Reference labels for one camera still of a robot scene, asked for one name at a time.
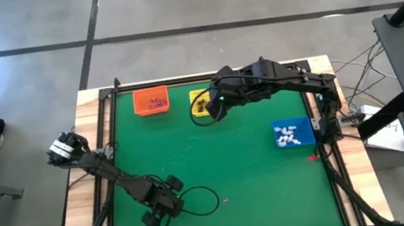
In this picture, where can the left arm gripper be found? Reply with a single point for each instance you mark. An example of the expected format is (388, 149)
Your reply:
(175, 183)

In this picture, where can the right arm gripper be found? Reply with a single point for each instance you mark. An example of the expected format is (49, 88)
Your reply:
(217, 111)

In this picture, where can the black toy spider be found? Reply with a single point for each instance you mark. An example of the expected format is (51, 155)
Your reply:
(199, 109)
(201, 100)

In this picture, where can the yellow plastic basket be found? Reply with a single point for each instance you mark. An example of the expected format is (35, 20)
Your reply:
(193, 96)

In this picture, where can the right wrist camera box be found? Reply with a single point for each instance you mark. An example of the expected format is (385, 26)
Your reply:
(226, 91)

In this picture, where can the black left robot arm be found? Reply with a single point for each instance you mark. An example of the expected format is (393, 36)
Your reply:
(111, 171)

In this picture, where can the blue plastic basket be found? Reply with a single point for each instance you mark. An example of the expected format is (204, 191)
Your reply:
(305, 130)

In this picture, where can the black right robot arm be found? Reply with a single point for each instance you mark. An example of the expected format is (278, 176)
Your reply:
(300, 81)

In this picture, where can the small red clip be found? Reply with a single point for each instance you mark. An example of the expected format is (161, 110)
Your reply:
(313, 157)

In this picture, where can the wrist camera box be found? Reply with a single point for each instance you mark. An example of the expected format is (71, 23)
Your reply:
(226, 91)
(169, 206)

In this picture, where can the black aluminium table frame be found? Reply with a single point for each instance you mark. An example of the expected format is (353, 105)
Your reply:
(166, 82)

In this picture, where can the orange plastic basket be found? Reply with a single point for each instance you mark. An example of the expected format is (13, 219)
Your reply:
(140, 98)

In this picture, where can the black desk leg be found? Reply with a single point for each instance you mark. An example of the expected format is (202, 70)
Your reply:
(382, 115)

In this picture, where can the black frame clamp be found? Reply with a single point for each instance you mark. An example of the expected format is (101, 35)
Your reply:
(115, 82)

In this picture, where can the white paper sheet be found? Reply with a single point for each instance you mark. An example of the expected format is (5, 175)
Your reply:
(388, 138)

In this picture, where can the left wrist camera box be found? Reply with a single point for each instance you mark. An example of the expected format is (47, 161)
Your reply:
(169, 206)

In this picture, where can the black side bracket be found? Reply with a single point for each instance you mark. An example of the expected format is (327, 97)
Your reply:
(353, 118)

